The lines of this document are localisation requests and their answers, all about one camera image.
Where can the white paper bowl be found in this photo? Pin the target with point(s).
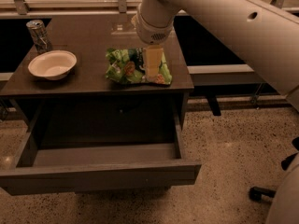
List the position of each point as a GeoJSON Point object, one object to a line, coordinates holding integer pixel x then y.
{"type": "Point", "coordinates": [52, 65]}

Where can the crushed silver drink can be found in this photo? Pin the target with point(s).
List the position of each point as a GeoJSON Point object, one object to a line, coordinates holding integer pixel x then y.
{"type": "Point", "coordinates": [39, 36]}

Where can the white low bench rail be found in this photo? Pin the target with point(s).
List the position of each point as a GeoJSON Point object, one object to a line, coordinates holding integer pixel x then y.
{"type": "Point", "coordinates": [226, 74]}

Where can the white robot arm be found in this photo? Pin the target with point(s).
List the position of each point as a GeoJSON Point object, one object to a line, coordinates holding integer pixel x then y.
{"type": "Point", "coordinates": [266, 38]}

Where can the black office chair base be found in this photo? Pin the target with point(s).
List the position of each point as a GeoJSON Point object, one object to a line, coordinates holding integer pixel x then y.
{"type": "Point", "coordinates": [256, 193]}

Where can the grey open drawer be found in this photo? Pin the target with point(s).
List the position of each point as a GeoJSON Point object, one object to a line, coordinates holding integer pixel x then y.
{"type": "Point", "coordinates": [101, 144]}

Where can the green rice chip bag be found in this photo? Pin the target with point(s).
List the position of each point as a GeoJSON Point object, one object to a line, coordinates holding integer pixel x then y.
{"type": "Point", "coordinates": [126, 66]}

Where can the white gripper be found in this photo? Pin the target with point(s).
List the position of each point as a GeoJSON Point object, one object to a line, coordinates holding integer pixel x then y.
{"type": "Point", "coordinates": [151, 32]}

